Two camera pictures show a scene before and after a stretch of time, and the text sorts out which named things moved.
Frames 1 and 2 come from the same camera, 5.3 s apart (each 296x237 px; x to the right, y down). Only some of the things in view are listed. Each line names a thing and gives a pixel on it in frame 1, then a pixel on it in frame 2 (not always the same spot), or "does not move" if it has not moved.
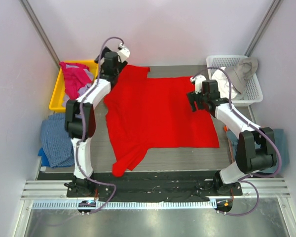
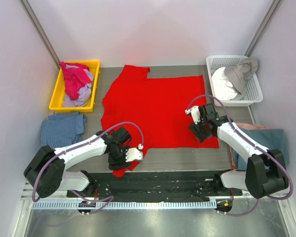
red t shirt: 144,113 does not move
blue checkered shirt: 56,141 does not move
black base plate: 148,185 does not move
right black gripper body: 196,100 to 200,131
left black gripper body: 99,58 to 117,159
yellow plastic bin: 56,102 does not move
